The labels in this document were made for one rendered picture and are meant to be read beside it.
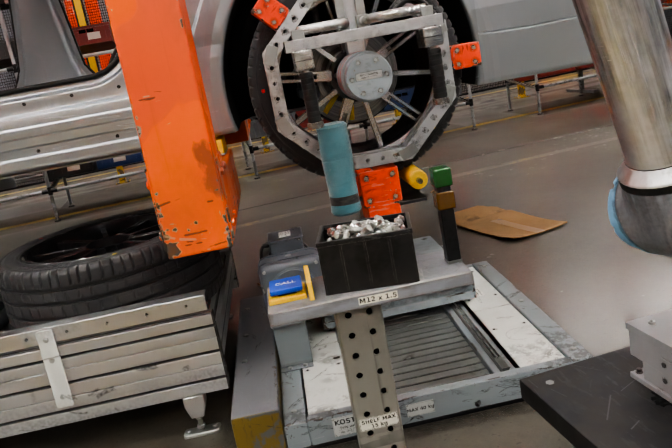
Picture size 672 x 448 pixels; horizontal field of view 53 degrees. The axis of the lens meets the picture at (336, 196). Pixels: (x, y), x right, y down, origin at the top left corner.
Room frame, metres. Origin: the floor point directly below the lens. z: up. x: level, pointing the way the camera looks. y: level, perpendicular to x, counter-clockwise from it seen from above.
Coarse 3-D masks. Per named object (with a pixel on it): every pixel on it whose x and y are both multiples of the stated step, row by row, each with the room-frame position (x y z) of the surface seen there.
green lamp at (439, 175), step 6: (432, 168) 1.39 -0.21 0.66; (438, 168) 1.38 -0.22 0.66; (444, 168) 1.37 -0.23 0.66; (450, 168) 1.37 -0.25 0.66; (432, 174) 1.37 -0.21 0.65; (438, 174) 1.37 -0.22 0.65; (444, 174) 1.37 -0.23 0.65; (450, 174) 1.37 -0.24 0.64; (432, 180) 1.38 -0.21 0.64; (438, 180) 1.37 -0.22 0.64; (444, 180) 1.37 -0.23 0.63; (450, 180) 1.37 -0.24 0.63; (438, 186) 1.37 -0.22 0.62; (444, 186) 1.37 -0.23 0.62
